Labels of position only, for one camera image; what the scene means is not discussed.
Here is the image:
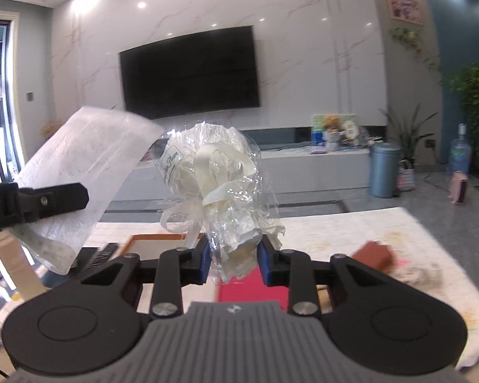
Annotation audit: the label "white cloth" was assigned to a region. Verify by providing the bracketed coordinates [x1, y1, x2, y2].
[388, 259, 443, 289]

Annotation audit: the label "white flower bouquet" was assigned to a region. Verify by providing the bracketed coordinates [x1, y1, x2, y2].
[149, 122, 285, 283]

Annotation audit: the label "white paper towel sheet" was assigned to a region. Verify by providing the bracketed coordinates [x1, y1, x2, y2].
[11, 106, 164, 275]

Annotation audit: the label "green bushy potted plant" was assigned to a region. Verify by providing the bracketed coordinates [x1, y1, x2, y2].
[451, 63, 479, 171]

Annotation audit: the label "orange cardboard box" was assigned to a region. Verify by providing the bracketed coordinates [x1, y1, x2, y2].
[116, 233, 185, 314]

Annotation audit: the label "dried flowers in vase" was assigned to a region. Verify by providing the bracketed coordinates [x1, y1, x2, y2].
[40, 120, 65, 141]

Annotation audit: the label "wall mounted black television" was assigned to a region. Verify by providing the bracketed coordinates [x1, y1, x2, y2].
[119, 26, 261, 119]

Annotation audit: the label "water jug with pump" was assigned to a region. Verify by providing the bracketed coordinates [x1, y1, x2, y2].
[448, 123, 472, 176]

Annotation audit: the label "pastel woven basket bag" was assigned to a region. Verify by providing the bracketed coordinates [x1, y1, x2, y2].
[397, 159, 415, 192]

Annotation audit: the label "hanging ivy vine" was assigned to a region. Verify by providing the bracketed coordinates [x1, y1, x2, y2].
[388, 27, 443, 86]

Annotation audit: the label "pink space heater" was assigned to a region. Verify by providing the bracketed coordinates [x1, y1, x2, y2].
[449, 171, 468, 204]

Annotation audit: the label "blue metal trash bin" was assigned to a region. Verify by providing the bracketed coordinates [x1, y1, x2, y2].
[369, 143, 401, 199]

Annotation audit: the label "red lidded plastic box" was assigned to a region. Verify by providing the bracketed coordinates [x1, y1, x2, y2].
[216, 267, 289, 310]

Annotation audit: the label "pink beige water bottle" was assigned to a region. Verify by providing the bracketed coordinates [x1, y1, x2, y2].
[0, 231, 46, 301]

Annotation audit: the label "teddy bear on stand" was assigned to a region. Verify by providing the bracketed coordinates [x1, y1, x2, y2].
[323, 115, 342, 151]

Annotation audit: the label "black remote control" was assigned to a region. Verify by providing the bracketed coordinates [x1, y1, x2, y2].
[79, 243, 119, 278]

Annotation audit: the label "framed wall picture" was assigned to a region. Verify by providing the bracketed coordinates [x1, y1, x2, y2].
[387, 0, 423, 25]

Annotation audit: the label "brown cat-shaped sponge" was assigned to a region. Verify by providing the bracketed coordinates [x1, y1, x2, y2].
[351, 241, 394, 273]

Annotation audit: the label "potted snake plant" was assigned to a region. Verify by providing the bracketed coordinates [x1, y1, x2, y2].
[379, 103, 439, 165]

